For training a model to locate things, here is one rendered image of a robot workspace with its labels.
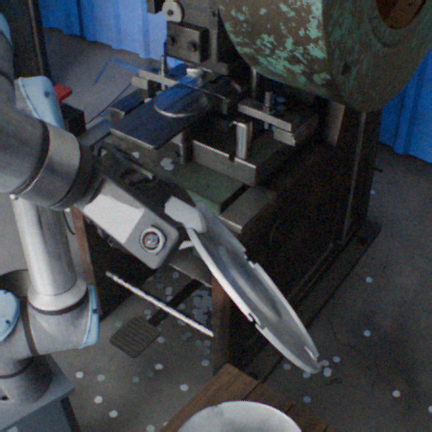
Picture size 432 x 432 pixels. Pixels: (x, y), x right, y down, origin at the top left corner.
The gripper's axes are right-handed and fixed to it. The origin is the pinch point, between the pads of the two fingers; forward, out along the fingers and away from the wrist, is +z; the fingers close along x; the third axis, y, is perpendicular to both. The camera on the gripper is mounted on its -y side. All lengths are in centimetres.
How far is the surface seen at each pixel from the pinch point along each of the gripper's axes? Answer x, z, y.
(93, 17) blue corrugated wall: -3, 126, 263
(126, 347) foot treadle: 57, 68, 52
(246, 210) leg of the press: 4, 52, 37
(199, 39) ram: -20, 32, 60
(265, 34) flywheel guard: -25.5, 9.4, 20.6
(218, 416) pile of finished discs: 40, 55, 10
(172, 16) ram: -21, 29, 69
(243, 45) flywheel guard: -22.5, 13.0, 26.7
